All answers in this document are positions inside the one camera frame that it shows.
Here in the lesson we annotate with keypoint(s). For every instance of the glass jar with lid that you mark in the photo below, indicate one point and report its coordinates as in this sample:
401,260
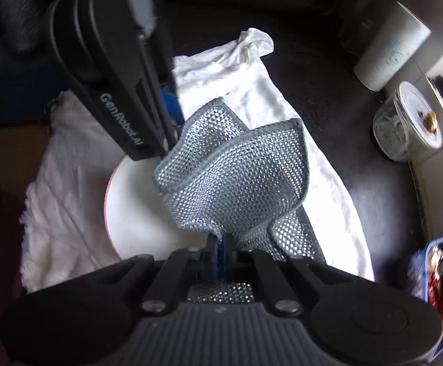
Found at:
400,129

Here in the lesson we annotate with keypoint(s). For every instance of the white bowl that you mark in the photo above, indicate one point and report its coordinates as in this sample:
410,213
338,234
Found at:
141,206

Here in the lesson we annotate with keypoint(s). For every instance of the blue plastic basket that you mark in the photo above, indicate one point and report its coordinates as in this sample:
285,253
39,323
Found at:
421,267

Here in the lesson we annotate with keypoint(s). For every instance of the silver mesh dishcloth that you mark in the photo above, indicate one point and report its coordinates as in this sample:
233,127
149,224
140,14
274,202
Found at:
240,171

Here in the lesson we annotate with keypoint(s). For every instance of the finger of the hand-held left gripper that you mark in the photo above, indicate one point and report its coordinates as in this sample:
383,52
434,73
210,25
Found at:
168,84
151,129

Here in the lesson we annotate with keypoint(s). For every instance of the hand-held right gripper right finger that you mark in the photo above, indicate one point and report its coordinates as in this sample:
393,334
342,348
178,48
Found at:
228,259

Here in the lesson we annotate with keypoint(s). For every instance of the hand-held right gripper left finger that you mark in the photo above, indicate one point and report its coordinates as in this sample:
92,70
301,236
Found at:
214,259

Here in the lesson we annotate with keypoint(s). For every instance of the ginger piece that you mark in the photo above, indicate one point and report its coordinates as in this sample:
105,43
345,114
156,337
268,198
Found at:
428,120

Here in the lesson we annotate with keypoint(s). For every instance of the white paper towel roll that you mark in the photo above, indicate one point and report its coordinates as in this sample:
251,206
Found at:
391,45

